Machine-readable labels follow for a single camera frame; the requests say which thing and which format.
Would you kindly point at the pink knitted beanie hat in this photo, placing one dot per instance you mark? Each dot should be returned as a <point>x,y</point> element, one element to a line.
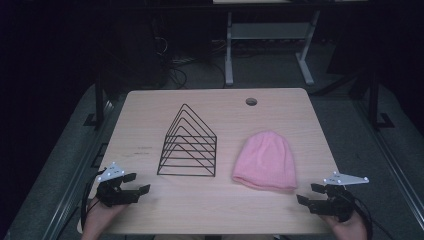
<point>265,161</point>

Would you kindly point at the black metal stand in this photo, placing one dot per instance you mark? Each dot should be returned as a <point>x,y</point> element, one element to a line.
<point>373,100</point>
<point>99,100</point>

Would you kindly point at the aluminium floor rail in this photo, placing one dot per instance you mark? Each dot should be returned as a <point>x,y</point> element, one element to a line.
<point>399,180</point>
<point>71,193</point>

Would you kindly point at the white metal frame desk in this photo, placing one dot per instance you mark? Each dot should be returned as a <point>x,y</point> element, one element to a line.
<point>228,50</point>

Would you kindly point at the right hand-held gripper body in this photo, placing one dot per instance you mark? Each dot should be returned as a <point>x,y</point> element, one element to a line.
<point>338,203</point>

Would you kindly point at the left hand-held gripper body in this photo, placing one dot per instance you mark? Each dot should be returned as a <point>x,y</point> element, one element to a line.
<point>113,195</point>

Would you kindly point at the person's left hand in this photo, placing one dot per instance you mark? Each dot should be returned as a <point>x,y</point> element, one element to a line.
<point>98,218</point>

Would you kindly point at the person's right hand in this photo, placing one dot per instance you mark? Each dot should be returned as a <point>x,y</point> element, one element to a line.
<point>348,230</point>

